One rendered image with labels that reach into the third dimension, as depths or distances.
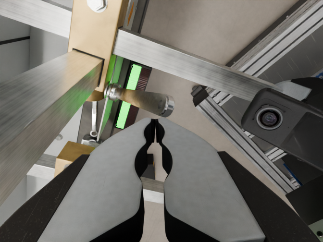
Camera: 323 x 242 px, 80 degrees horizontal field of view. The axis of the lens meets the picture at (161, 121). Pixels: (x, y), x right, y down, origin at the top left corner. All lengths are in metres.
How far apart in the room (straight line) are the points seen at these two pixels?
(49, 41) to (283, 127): 0.50
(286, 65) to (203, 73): 0.86
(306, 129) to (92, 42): 0.24
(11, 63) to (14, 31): 0.07
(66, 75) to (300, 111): 0.20
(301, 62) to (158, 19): 0.71
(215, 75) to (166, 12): 0.86
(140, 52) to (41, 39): 0.35
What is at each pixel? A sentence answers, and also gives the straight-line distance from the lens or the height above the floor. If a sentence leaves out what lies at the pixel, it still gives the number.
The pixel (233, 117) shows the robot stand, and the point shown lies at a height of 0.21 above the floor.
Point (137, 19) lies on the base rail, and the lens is 0.41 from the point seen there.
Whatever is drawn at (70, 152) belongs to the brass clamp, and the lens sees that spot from 0.37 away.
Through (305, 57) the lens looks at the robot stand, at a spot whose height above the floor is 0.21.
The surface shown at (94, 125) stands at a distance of 0.50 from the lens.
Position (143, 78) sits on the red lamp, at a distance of 0.43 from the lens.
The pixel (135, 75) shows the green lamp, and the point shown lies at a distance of 0.43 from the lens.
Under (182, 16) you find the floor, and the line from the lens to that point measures 1.12.
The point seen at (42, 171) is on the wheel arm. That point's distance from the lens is 0.40.
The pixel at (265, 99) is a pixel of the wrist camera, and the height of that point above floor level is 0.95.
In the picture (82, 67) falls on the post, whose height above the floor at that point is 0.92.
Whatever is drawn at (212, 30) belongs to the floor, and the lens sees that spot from 1.15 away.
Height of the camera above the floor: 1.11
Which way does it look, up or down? 61 degrees down
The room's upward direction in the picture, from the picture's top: 178 degrees clockwise
